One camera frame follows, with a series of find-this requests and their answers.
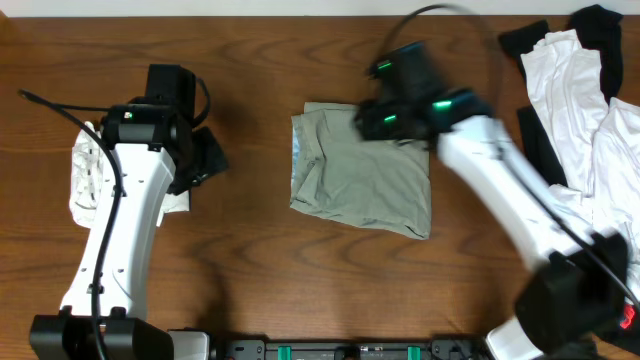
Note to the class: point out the folded white cloth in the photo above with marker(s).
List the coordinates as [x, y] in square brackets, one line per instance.
[87, 163]

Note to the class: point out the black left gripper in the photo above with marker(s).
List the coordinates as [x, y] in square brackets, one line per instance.
[215, 160]

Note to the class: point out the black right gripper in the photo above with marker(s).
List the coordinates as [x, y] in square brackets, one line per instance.
[368, 113]

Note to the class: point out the white shirt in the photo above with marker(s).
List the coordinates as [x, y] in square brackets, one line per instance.
[595, 139]

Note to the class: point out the khaki shorts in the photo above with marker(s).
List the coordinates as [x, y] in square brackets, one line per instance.
[338, 176]

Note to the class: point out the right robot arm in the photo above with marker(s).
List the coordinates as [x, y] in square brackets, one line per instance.
[578, 274]

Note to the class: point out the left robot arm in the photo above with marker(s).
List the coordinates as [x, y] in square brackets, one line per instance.
[155, 145]

